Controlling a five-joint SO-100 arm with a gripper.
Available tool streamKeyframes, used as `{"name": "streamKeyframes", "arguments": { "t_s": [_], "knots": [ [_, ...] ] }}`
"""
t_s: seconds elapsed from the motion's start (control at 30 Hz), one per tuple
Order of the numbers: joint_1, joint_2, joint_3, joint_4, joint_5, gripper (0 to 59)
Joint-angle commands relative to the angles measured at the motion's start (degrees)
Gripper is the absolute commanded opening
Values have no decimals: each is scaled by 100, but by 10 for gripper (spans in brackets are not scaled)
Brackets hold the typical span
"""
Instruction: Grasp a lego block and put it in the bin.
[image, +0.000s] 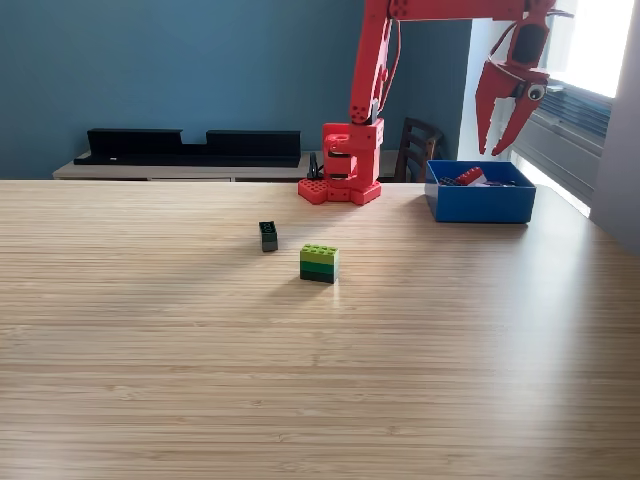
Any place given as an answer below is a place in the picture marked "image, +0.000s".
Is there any red and white lego stack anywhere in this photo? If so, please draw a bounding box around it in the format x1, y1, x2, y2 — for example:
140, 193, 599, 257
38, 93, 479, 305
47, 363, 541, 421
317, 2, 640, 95
453, 166, 489, 188

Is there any blue plastic bin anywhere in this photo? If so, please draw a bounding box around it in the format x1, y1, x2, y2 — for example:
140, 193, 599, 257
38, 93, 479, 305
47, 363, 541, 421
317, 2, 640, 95
424, 159, 538, 225

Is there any green lego block stack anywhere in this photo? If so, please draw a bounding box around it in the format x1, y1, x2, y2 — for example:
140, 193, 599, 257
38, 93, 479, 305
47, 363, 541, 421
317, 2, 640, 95
299, 243, 340, 285

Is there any black lego brick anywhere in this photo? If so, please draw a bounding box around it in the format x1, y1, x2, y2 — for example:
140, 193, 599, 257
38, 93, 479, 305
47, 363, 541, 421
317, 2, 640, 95
258, 220, 280, 253

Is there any grey radiator vent unit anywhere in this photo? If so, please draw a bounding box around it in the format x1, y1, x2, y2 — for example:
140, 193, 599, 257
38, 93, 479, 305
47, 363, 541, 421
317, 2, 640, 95
508, 69, 614, 201

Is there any dark wooden chair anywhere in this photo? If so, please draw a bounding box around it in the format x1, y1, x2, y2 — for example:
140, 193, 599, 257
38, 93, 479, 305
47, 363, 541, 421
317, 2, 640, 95
393, 116, 445, 184

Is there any black shelf tray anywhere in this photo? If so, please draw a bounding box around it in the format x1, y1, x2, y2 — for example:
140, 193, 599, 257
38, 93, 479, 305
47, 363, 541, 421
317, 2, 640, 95
73, 128, 302, 168

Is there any pale wooden sideboard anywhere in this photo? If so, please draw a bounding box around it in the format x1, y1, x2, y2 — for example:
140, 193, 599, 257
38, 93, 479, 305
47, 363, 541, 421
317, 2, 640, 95
52, 149, 401, 182

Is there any white window frame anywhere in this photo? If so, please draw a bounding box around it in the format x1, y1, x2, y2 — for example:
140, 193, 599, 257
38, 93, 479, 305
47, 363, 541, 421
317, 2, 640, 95
519, 0, 636, 99

